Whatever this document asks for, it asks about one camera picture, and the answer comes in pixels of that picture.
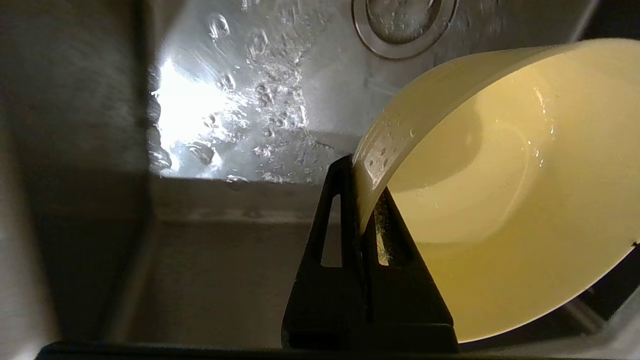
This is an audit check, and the yellow plastic bowl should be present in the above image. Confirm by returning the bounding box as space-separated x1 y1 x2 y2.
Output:
352 39 640 343

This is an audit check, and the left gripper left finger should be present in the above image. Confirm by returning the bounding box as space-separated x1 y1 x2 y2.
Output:
281 155 371 349

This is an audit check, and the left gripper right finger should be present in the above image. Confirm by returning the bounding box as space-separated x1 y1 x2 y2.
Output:
362 187 458 351

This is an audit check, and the metal sink drain strainer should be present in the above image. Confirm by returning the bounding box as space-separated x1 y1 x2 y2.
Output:
351 0 458 62

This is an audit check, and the stainless steel sink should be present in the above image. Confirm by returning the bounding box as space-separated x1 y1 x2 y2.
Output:
0 0 640 351

